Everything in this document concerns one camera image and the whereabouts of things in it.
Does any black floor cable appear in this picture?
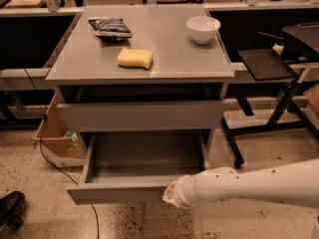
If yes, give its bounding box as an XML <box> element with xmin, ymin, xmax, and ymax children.
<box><xmin>25</xmin><ymin>68</ymin><xmax>101</xmax><ymax>239</ymax></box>

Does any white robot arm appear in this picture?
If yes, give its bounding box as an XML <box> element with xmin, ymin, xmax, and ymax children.
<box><xmin>162</xmin><ymin>159</ymin><xmax>319</xmax><ymax>209</ymax></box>

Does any black rolling stand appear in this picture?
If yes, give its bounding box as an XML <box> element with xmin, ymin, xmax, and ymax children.
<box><xmin>221</xmin><ymin>66</ymin><xmax>319</xmax><ymax>169</ymax></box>

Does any grey drawer cabinet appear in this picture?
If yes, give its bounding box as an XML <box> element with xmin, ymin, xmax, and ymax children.
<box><xmin>45</xmin><ymin>5</ymin><xmax>235</xmax><ymax>164</ymax></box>

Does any grey top drawer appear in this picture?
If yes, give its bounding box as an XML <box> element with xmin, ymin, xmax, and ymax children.
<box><xmin>57</xmin><ymin>86</ymin><xmax>227</xmax><ymax>133</ymax></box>

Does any black shoe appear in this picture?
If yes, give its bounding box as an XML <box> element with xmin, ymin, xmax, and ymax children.
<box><xmin>0</xmin><ymin>191</ymin><xmax>25</xmax><ymax>230</ymax></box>

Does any yellow sponge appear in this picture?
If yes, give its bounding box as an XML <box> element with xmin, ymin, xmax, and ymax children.
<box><xmin>117</xmin><ymin>48</ymin><xmax>154</xmax><ymax>69</ymax></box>

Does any black tray table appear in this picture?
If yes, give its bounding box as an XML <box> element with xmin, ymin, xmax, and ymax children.
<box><xmin>238</xmin><ymin>48</ymin><xmax>296</xmax><ymax>82</ymax></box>

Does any grey drawer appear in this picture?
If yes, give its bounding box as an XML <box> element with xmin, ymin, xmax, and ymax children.
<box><xmin>67</xmin><ymin>130</ymin><xmax>210</xmax><ymax>204</ymax></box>
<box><xmin>57</xmin><ymin>86</ymin><xmax>227</xmax><ymax>133</ymax></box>

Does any dark blue snack bag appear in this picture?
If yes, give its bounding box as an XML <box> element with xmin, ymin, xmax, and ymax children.
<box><xmin>88</xmin><ymin>17</ymin><xmax>134</xmax><ymax>38</ymax></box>

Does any cardboard box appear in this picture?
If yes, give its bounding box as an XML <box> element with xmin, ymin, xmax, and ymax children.
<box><xmin>34</xmin><ymin>98</ymin><xmax>86</xmax><ymax>162</ymax></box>

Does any white bowl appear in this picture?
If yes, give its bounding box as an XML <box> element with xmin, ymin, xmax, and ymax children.
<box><xmin>186</xmin><ymin>16</ymin><xmax>221</xmax><ymax>44</ymax></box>

